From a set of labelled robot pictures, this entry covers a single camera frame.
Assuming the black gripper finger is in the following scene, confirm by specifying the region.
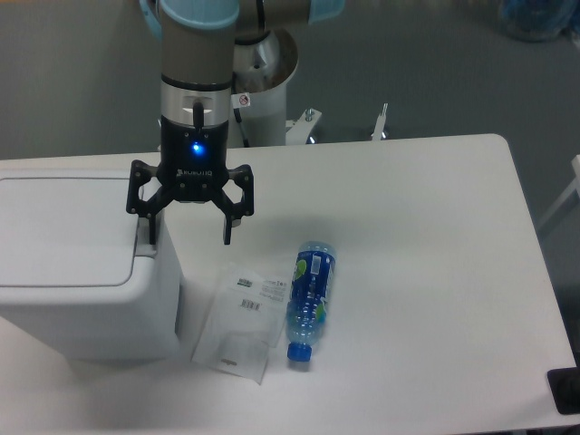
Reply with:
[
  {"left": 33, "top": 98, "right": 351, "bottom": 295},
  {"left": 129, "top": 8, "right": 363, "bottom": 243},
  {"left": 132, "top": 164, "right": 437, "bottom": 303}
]
[
  {"left": 212, "top": 163, "right": 256, "bottom": 246},
  {"left": 126, "top": 159, "right": 178, "bottom": 245}
]

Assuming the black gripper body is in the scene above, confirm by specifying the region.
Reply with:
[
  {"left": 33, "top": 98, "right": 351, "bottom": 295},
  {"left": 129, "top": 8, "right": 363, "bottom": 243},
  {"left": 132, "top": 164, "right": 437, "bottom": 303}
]
[{"left": 157, "top": 117, "right": 230, "bottom": 204}]

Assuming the white plastic trash can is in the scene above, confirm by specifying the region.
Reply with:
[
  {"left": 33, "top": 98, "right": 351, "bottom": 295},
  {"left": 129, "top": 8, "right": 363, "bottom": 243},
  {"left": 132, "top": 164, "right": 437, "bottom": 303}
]
[{"left": 1, "top": 169, "right": 182, "bottom": 360}]

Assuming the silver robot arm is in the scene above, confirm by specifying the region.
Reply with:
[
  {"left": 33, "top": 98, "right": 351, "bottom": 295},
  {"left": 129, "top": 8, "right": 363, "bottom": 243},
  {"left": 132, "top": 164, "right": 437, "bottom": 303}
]
[{"left": 126, "top": 1, "right": 344, "bottom": 245}]

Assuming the blue plastic water bottle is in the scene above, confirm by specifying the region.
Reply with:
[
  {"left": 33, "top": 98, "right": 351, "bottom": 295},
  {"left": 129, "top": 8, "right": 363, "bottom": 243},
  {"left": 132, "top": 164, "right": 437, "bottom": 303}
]
[{"left": 285, "top": 241, "right": 336, "bottom": 363}]

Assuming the clear plastic packaging bag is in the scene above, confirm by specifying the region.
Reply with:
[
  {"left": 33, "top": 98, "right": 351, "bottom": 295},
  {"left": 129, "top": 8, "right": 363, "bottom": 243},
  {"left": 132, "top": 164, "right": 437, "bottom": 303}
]
[{"left": 191, "top": 264, "right": 290, "bottom": 384}]

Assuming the blue plastic bag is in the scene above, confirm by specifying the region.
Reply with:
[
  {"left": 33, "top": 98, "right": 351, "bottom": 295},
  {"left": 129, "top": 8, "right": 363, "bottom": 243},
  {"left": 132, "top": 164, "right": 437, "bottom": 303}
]
[{"left": 498, "top": 1, "right": 579, "bottom": 43}]

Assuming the black clamp at table edge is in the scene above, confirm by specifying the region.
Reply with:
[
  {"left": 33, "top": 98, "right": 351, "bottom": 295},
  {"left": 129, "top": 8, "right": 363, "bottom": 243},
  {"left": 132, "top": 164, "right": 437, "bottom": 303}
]
[{"left": 547, "top": 367, "right": 579, "bottom": 415}]

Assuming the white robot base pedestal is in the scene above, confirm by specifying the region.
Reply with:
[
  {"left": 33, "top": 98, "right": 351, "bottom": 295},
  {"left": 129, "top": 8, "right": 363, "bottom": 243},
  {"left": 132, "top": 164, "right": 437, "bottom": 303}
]
[{"left": 227, "top": 29, "right": 298, "bottom": 149}]

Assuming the white metal base frame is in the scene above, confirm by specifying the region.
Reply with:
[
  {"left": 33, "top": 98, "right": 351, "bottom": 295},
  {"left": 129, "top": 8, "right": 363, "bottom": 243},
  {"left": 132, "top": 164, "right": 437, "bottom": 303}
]
[{"left": 156, "top": 102, "right": 390, "bottom": 153}]

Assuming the white frame at right edge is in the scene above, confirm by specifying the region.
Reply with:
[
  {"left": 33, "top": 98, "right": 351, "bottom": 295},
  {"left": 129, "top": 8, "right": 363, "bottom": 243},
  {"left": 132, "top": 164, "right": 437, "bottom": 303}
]
[{"left": 536, "top": 155, "right": 579, "bottom": 237}]

